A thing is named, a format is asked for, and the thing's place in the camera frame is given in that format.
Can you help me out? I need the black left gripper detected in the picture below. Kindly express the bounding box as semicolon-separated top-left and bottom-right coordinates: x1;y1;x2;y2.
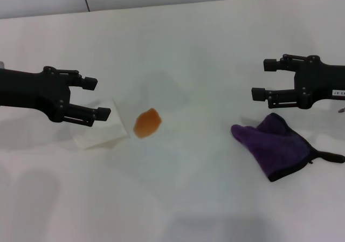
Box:
0;66;112;127

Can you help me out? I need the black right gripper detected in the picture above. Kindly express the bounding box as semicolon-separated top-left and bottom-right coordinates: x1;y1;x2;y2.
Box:
251;54;345;110

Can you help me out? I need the white paper cup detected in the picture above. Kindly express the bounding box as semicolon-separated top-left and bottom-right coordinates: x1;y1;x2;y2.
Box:
74;98;132;150

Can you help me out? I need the purple rag with black loop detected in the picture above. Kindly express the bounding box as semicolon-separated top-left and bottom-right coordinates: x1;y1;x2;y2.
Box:
231;112;345;183

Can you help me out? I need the brown water stain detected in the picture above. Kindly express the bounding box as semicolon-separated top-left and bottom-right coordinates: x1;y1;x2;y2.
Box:
133;107;163;140

